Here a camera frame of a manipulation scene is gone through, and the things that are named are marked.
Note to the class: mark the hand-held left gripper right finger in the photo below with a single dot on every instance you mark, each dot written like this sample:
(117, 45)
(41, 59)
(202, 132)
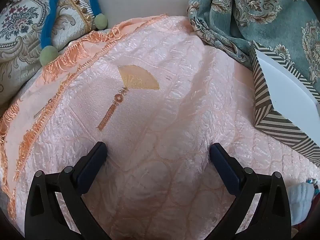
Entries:
(225, 170)

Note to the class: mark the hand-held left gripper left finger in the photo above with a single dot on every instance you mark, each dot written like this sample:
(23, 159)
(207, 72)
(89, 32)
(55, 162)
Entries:
(91, 165)

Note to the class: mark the white scrunchie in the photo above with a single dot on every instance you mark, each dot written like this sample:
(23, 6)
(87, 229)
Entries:
(300, 200)

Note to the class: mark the striped cardboard box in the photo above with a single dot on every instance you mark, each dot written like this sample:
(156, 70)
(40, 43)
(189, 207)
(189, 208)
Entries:
(262, 92)

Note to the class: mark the pink quilted blanket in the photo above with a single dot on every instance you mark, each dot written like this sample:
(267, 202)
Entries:
(155, 120)

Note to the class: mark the floral bouquet embroidered cushion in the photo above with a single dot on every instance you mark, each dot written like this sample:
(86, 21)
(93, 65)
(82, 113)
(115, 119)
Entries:
(20, 30)

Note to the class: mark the teal patterned curtain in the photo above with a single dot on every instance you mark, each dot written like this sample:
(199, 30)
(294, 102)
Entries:
(250, 17)

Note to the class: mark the green and blue plush toy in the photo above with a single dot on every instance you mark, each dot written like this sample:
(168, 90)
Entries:
(51, 12)

